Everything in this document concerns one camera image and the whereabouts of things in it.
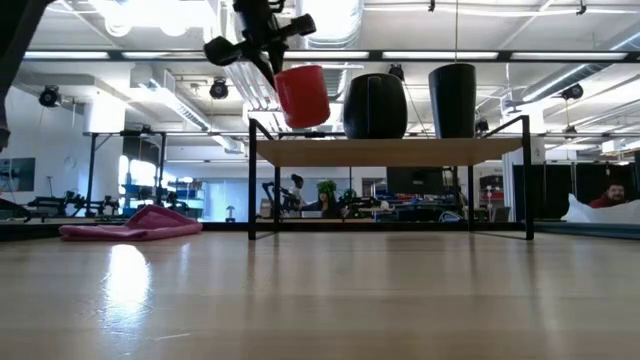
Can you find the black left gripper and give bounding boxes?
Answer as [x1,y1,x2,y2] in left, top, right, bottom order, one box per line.
[203,0,317,90]

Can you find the red cup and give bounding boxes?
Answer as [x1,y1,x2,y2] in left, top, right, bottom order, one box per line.
[274,64,331,129]

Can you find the black mug yellow inside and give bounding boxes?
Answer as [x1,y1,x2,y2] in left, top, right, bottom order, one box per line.
[343,73,409,140]

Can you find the black metal wooden shelf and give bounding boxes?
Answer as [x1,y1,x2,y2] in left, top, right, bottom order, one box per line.
[248,115,535,241]

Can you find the person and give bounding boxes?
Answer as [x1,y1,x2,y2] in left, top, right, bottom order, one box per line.
[289,173,305,211]
[588,181,629,209]
[299,179,342,219]

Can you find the tall black cup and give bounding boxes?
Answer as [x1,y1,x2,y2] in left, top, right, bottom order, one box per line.
[428,63,477,140]

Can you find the black monitor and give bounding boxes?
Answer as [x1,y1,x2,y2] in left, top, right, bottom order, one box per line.
[386,167,445,209]

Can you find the pink folded cloth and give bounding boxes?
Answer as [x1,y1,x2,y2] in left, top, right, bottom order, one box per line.
[58,204,204,243]

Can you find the black background robot arms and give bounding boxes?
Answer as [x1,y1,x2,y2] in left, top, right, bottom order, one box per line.
[27,189,122,219]

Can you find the black partition curtain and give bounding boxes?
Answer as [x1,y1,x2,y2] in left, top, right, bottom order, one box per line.
[512,162,640,221]

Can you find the white sheet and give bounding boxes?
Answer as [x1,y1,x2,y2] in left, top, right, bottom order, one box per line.
[561,193,640,225]

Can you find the black overhead frame bar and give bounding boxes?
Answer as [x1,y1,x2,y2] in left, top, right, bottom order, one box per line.
[22,48,640,64]

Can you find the black background rig frame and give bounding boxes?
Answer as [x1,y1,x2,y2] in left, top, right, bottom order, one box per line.
[82,130,168,219]

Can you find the dark wall screen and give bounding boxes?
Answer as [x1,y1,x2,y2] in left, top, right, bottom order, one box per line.
[0,157,37,193]

